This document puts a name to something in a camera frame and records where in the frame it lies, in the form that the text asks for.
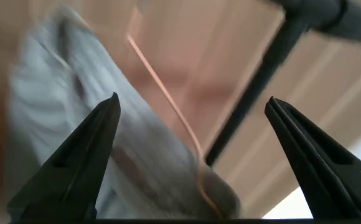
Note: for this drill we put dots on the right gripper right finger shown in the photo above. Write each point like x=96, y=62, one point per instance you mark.
x=330, y=180

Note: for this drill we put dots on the pale grey shorts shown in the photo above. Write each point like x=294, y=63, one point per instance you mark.
x=84, y=56

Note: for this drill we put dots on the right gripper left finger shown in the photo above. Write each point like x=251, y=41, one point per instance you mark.
x=74, y=174

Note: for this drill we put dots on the pink clothes hanger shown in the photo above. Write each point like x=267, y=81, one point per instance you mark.
x=168, y=96

